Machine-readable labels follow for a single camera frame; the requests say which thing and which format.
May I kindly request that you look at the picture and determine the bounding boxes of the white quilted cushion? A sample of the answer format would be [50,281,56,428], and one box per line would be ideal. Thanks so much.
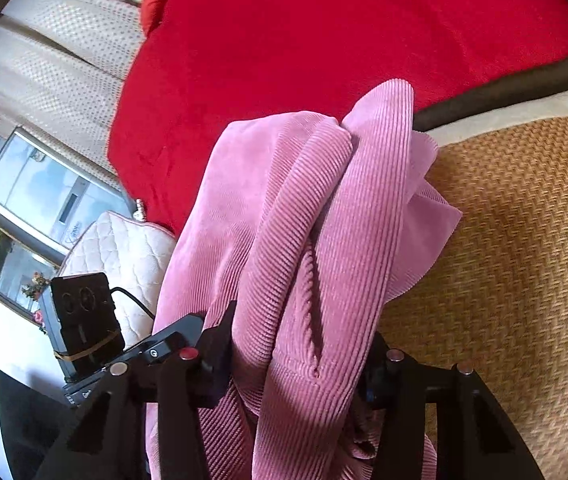
[56,210,179,348]

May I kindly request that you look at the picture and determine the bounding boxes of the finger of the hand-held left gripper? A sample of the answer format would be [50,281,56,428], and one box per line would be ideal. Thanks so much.
[136,312,205,366]

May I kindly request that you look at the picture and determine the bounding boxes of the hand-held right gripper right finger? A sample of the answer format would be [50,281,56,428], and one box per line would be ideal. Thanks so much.
[364,332,547,480]

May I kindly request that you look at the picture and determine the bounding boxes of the pink corduroy jacket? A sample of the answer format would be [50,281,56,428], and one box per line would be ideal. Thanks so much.
[145,78,463,480]

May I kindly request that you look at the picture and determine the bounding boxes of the dotted beige curtain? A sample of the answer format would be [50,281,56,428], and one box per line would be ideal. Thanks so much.
[0,0,147,191]

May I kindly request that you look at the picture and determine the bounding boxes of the red blanket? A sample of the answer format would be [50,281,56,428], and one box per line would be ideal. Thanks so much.
[107,0,568,233]

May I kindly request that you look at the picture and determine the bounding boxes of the woven bamboo mat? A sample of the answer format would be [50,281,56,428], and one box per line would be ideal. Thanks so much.
[376,80,568,480]

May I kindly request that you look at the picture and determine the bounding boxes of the black cable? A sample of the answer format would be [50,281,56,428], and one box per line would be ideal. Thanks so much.
[109,286,157,320]

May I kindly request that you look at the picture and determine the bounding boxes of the wooden display cabinet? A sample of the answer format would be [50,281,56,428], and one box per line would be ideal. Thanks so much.
[0,195,65,321]

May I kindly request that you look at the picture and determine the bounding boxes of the orange artificial flowers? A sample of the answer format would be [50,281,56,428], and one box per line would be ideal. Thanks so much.
[20,271,51,303]

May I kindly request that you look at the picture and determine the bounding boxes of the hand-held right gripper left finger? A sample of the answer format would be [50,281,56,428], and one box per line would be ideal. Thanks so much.
[34,301,237,480]

